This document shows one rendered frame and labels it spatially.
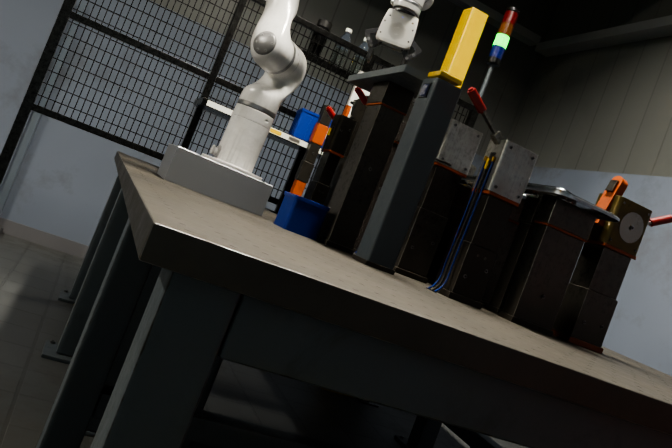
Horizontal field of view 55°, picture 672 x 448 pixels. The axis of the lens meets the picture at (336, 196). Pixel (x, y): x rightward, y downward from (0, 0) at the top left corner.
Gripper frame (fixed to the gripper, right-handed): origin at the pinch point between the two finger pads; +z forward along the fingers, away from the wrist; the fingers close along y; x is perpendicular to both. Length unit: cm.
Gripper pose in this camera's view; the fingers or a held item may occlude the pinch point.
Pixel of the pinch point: (384, 64)
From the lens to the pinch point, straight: 187.6
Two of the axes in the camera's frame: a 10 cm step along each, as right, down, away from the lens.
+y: 9.3, 3.6, -0.6
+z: -3.6, 9.3, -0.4
